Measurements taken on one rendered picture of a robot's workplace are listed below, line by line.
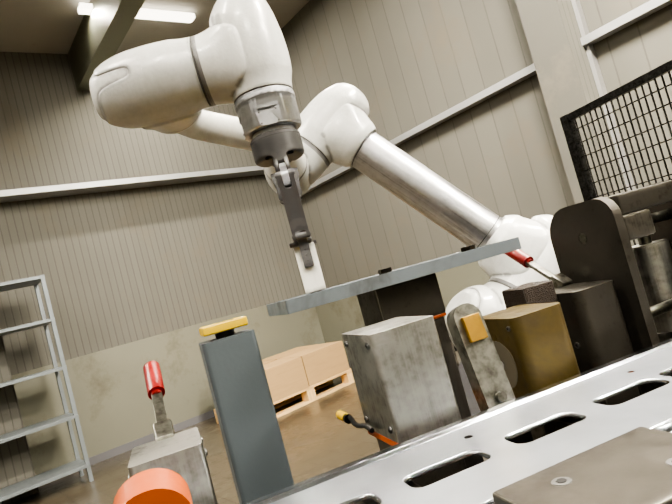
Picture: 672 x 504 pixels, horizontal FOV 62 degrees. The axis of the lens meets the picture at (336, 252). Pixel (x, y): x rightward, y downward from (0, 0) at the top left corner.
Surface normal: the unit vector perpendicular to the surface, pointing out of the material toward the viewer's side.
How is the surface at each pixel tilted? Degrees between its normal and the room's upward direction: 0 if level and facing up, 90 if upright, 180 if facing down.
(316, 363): 90
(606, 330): 90
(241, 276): 90
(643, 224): 90
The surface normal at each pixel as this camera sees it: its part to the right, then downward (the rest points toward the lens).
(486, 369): 0.24, -0.33
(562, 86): -0.77, 0.18
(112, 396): 0.58, -0.20
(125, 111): 0.00, 0.72
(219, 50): -0.05, -0.06
